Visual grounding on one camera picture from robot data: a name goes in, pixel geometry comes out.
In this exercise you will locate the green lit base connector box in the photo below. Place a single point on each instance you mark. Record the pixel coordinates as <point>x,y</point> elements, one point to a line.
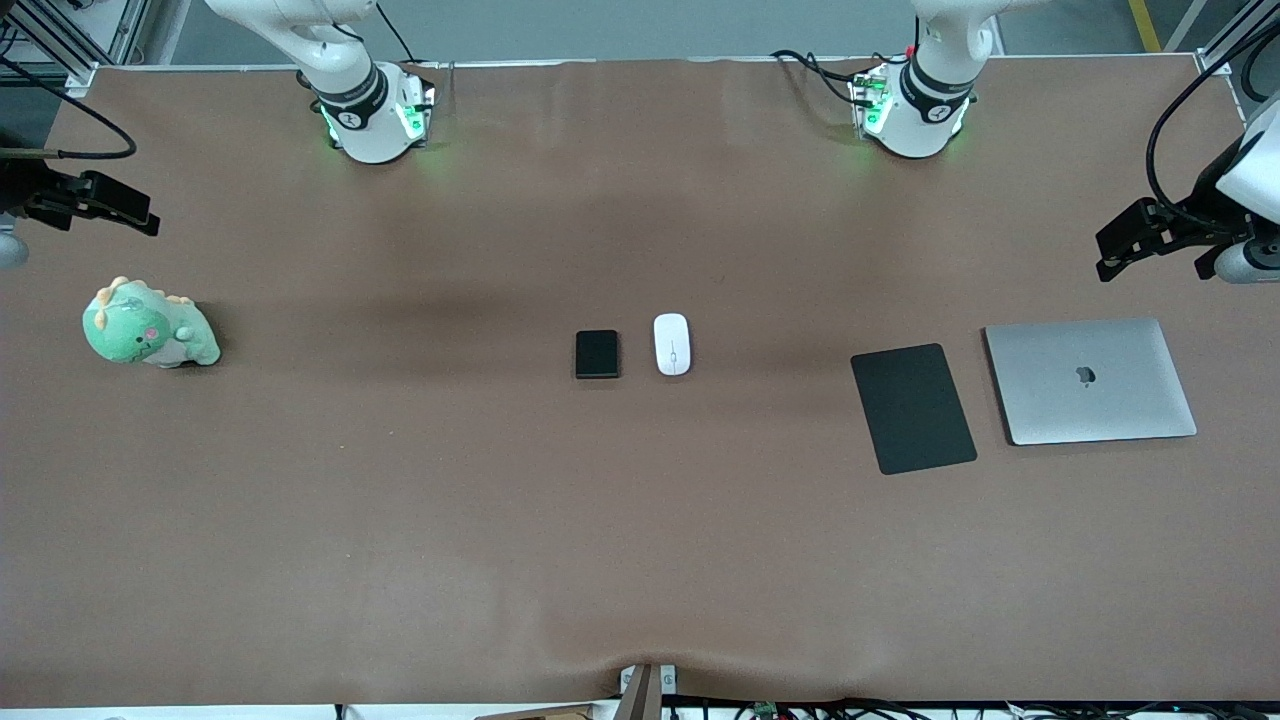
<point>868,105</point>
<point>415,110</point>

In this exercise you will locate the black mouse pad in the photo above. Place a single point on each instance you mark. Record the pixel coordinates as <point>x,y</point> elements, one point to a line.
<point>912,410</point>

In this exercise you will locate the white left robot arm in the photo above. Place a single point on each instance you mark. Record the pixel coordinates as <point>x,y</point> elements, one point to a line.
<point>925,130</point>

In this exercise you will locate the aluminium profile frame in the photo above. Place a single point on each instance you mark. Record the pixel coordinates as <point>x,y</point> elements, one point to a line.
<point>130,25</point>
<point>1235,35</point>

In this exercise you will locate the silver closed laptop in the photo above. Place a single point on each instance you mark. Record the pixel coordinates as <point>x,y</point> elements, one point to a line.
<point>1120,410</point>

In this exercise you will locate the large table cover mat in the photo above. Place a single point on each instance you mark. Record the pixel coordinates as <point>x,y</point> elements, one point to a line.
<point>400,500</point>

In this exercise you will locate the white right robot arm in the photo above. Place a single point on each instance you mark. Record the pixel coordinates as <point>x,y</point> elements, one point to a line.
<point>360,130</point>

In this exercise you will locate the small black phone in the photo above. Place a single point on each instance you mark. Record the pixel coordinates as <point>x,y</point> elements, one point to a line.
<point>597,354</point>

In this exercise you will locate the camera mount post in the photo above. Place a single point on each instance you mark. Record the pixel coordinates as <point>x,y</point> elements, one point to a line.
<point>643,695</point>

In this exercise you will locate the white computer mouse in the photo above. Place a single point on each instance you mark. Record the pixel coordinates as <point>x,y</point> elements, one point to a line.
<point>672,345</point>

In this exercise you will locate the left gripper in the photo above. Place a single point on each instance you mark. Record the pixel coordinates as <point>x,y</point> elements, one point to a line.
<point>1197,220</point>

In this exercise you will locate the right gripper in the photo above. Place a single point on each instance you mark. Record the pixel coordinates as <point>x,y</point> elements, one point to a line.
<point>22,187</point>

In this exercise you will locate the green dinosaur plush toy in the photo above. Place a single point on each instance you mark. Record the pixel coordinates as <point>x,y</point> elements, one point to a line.
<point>135,335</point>

